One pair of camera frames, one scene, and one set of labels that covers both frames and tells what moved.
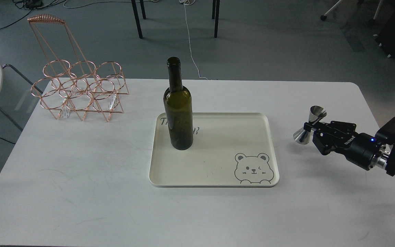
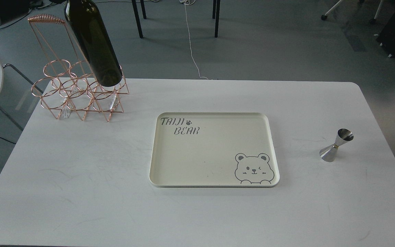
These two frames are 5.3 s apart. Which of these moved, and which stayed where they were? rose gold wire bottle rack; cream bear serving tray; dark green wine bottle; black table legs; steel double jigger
Moved: steel double jigger; dark green wine bottle
Stayed: cream bear serving tray; rose gold wire bottle rack; black table legs
